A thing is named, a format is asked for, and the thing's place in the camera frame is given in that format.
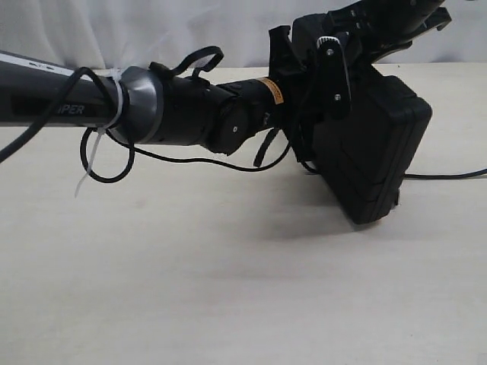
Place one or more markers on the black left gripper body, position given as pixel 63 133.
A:
pixel 294 72

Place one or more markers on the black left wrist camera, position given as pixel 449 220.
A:
pixel 332 77

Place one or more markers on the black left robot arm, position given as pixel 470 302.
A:
pixel 169 106

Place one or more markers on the white zip tie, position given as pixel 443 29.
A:
pixel 115 74

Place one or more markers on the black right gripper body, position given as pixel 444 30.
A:
pixel 378 29

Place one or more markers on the black plastic carry case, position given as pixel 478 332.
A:
pixel 364 157

